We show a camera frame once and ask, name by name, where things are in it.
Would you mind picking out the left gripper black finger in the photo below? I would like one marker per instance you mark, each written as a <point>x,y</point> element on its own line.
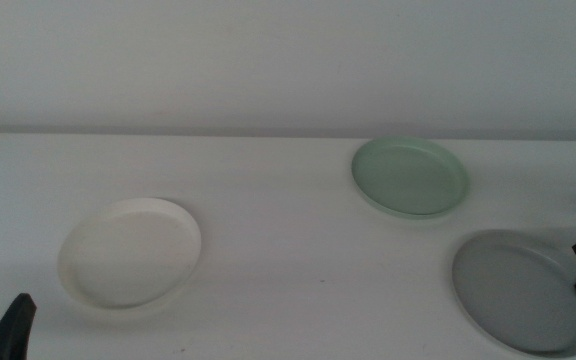
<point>10,335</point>

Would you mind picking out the grey shallow bowl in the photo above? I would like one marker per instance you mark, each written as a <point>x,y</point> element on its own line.
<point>518,290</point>

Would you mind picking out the white shallow bowl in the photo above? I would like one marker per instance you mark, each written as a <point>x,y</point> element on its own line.
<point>133,255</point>

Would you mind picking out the pale green shallow bowl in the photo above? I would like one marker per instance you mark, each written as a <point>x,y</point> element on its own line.
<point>408,180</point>

